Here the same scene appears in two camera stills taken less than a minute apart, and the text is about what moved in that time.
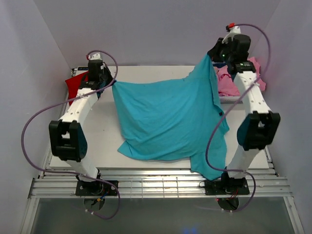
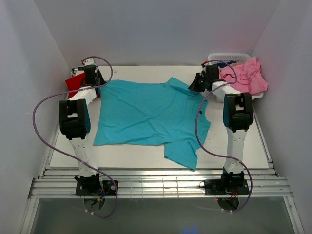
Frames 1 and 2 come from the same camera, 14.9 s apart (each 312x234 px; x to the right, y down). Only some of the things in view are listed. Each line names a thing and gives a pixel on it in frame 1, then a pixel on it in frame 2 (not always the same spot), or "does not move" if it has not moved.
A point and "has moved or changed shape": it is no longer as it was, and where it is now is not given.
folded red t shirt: (74, 83) does not move
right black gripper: (213, 53) → (194, 86)
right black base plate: (226, 187) does not move
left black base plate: (96, 188) does not move
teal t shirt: (176, 118) has moved or changed shape
